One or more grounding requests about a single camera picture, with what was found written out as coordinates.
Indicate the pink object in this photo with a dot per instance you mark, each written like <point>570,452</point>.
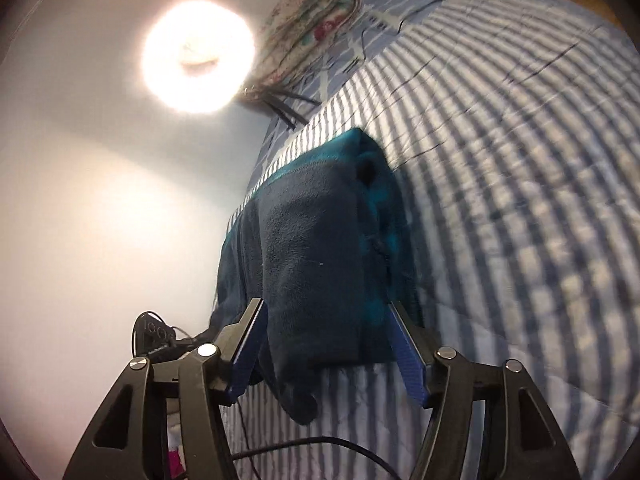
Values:
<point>175,465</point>

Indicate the teal plaid fleece jacket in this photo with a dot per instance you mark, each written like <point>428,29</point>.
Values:
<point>310,260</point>

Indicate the blue white striped blanket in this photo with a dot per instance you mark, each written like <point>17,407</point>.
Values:
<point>500,210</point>

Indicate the blue grid patterned bedsheet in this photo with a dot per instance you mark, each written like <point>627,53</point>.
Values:
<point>400,0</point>

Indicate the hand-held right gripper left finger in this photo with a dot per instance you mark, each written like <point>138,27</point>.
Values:
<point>247,355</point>

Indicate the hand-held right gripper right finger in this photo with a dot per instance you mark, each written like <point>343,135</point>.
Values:
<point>410,355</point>

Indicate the stack of folded floral quilts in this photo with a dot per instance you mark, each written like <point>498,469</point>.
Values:
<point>300,25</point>

